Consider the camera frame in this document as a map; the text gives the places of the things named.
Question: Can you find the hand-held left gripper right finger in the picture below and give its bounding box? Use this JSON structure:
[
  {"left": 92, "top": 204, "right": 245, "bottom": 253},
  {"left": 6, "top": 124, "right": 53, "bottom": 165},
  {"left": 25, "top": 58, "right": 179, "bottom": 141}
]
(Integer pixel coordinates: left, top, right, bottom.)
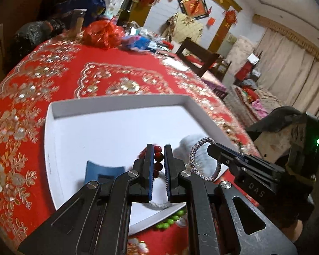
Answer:
[{"left": 163, "top": 144, "right": 298, "bottom": 255}]

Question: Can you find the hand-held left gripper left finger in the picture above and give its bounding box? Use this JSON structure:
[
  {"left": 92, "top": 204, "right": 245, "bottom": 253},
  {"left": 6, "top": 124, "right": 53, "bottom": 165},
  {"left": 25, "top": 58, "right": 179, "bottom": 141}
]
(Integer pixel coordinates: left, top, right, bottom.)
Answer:
[{"left": 17, "top": 143, "right": 156, "bottom": 255}]

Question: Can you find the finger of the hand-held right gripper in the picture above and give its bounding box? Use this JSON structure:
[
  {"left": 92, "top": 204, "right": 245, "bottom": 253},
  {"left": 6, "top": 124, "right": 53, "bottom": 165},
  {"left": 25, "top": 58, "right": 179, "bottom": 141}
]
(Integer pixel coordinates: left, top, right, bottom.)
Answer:
[
  {"left": 207, "top": 142, "right": 256, "bottom": 163},
  {"left": 207, "top": 151, "right": 285, "bottom": 200}
]

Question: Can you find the red bead bracelet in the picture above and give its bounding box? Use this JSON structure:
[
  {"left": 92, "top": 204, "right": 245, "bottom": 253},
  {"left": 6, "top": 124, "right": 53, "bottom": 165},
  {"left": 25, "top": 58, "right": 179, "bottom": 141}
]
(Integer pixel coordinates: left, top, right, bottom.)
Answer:
[{"left": 138, "top": 145, "right": 165, "bottom": 172}]

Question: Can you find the purple white braided bracelet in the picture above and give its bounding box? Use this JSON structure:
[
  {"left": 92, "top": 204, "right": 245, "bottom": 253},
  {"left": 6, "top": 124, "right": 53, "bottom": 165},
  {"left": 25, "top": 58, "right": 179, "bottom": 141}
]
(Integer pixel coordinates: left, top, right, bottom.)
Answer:
[{"left": 191, "top": 137, "right": 227, "bottom": 181}]

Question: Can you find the blue hair clip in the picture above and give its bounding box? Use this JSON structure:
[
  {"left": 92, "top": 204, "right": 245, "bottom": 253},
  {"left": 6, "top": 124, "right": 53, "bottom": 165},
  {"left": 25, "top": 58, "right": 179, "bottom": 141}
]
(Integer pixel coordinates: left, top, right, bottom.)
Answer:
[{"left": 84, "top": 160, "right": 126, "bottom": 185}]

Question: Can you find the white shallow cardboard box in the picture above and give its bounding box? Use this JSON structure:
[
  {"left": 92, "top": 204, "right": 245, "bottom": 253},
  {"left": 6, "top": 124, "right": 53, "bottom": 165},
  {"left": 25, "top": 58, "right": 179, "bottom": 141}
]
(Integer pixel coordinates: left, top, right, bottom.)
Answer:
[{"left": 44, "top": 93, "right": 230, "bottom": 235}]

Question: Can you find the beige backed chair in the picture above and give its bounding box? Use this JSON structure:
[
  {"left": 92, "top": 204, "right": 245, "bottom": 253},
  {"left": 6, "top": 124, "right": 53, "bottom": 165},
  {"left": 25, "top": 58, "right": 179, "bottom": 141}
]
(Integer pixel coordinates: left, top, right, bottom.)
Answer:
[{"left": 255, "top": 127, "right": 295, "bottom": 162}]

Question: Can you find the black jacket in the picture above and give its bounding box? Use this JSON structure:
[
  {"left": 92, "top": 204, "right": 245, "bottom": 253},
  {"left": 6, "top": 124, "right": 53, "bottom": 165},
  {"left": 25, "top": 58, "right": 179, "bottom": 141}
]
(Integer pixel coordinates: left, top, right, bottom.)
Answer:
[{"left": 246, "top": 106, "right": 307, "bottom": 133}]

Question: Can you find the cluttered sofa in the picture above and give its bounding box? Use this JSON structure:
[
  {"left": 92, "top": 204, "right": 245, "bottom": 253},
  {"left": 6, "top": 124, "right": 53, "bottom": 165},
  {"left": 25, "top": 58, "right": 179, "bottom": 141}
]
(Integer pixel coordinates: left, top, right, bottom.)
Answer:
[{"left": 231, "top": 84, "right": 285, "bottom": 123}]

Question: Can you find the side table with purple cloth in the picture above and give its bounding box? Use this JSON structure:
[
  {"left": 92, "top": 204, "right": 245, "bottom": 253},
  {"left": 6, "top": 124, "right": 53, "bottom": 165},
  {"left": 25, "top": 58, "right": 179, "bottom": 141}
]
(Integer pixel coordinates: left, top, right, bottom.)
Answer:
[{"left": 202, "top": 70, "right": 229, "bottom": 100}]

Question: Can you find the wooden chair with slats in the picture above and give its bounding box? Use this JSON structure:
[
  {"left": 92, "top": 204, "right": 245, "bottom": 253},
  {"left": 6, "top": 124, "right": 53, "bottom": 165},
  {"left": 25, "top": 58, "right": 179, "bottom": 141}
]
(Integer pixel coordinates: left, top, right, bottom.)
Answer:
[{"left": 215, "top": 58, "right": 232, "bottom": 83}]

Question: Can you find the beige curtain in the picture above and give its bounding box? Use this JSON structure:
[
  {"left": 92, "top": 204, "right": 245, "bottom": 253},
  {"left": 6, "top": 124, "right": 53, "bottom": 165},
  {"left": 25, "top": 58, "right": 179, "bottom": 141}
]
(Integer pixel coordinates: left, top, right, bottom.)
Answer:
[{"left": 251, "top": 14, "right": 319, "bottom": 112}]

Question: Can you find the dark wooden dining chair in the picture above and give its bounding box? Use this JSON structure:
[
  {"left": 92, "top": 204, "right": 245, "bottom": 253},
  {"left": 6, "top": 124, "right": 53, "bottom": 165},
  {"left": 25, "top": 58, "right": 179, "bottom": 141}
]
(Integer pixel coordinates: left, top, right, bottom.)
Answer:
[{"left": 175, "top": 38, "right": 221, "bottom": 78}]

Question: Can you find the white paper sheet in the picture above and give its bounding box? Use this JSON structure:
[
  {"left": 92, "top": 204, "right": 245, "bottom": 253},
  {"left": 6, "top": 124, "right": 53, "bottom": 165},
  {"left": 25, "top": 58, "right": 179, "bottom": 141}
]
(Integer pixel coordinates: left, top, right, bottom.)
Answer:
[{"left": 162, "top": 58, "right": 192, "bottom": 71}]

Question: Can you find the beige floral cloth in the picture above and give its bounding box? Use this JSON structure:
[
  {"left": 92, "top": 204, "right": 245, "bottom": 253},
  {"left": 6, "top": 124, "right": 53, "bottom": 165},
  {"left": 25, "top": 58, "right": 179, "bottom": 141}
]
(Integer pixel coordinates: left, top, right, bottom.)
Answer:
[{"left": 165, "top": 12, "right": 205, "bottom": 45}]

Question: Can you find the small red knot hanging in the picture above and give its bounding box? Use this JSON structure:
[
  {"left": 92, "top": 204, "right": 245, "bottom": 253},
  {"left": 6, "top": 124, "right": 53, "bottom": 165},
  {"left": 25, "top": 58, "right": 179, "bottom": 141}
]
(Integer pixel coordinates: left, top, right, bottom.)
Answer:
[{"left": 223, "top": 9, "right": 238, "bottom": 28}]

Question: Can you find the red shiny bow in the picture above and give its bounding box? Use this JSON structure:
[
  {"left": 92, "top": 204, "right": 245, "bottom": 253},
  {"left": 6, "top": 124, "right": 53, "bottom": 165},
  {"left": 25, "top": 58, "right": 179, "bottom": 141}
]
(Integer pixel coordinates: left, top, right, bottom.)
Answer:
[{"left": 81, "top": 20, "right": 126, "bottom": 49}]

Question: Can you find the red floral tablecloth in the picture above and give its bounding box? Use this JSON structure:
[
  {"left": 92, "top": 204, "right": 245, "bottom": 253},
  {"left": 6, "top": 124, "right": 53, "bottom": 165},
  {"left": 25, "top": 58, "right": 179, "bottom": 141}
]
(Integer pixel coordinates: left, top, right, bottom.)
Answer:
[{"left": 0, "top": 29, "right": 258, "bottom": 255}]

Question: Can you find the dark wine bottle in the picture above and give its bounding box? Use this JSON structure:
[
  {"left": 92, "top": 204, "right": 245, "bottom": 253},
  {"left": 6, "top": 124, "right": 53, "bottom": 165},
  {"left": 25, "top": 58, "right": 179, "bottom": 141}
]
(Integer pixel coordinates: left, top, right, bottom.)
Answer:
[{"left": 118, "top": 0, "right": 132, "bottom": 26}]

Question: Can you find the white paper gift bag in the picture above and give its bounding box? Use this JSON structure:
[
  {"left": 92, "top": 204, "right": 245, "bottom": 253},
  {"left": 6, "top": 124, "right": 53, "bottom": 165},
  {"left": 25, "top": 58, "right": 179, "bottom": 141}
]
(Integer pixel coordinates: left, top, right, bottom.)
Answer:
[{"left": 100, "top": 0, "right": 124, "bottom": 16}]

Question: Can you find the blue bag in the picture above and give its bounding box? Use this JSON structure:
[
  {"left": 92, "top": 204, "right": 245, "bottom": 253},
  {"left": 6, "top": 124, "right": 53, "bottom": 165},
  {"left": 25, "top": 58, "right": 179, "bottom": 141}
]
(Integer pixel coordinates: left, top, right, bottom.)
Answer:
[{"left": 57, "top": 0, "right": 107, "bottom": 26}]

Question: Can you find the small black plastic bag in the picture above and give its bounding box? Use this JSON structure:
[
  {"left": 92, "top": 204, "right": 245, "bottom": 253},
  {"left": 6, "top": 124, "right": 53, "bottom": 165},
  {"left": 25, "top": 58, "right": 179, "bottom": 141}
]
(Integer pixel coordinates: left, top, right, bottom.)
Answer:
[{"left": 12, "top": 18, "right": 67, "bottom": 59}]

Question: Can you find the green bead bracelet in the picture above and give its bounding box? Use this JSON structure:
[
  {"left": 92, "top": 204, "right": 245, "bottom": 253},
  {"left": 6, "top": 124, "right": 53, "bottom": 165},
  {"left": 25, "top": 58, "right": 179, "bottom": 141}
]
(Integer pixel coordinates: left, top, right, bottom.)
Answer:
[{"left": 154, "top": 209, "right": 188, "bottom": 231}]

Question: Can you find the diamond red wall decoration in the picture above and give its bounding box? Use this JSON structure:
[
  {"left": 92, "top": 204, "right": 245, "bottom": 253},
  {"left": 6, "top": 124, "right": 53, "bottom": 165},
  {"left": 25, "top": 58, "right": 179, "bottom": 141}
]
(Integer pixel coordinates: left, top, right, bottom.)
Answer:
[{"left": 177, "top": 0, "right": 212, "bottom": 20}]

